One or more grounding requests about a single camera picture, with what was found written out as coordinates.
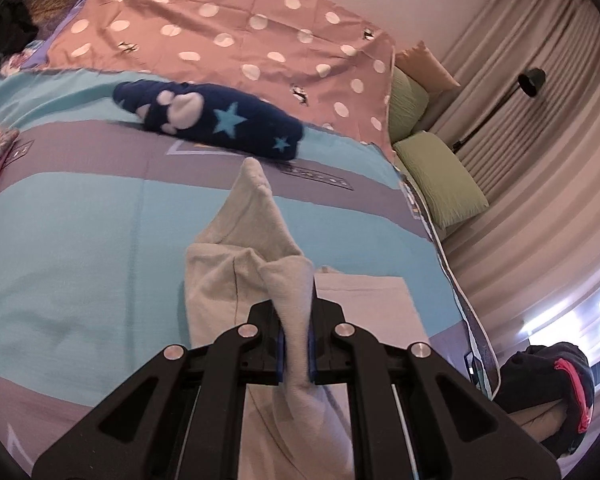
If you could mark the navy star-print fleece cloth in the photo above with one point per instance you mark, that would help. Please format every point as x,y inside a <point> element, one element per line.
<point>230,115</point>

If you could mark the beige pillow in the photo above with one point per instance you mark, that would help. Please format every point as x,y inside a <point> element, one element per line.
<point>425,67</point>

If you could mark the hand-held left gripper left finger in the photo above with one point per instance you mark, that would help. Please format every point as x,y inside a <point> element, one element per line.
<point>280,360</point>

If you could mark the pink polka-dot sheet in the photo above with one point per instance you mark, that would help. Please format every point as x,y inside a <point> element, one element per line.
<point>220,15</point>

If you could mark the small green pillow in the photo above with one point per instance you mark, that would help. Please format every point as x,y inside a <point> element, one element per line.
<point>407,102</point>

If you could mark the large green pillow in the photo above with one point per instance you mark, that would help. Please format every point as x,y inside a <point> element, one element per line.
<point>440,180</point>

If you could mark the black floor lamp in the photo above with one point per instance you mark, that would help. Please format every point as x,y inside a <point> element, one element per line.
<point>530,80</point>

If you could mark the turquoise and purple blanket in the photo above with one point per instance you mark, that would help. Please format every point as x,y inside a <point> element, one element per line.
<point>95,240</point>

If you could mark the white small garment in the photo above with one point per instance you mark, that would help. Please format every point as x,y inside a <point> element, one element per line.
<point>260,240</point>

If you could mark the black and red bag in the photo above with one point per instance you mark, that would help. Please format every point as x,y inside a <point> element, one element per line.
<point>545,385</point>

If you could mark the black crumpled cloth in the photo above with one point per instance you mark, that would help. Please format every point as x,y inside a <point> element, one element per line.
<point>15,25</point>

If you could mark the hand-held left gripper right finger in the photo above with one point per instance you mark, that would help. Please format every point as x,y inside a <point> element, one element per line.
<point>311,360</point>

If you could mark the printed purple cloth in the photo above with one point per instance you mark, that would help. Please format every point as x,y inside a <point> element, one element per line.
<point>55,5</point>

